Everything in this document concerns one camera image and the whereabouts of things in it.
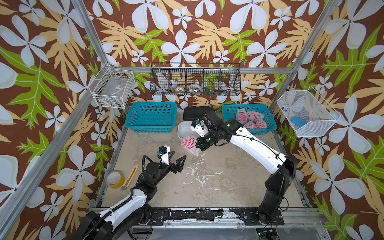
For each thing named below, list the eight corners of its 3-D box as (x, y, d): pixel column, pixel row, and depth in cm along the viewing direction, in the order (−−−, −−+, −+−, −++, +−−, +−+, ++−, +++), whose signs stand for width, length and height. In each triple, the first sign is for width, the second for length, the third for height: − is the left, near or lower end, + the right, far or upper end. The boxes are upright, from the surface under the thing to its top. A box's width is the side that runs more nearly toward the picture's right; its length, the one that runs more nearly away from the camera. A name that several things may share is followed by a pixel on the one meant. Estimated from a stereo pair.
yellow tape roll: (105, 189, 86) (101, 187, 83) (110, 172, 92) (108, 170, 89) (122, 189, 86) (120, 187, 83) (127, 172, 92) (125, 170, 89)
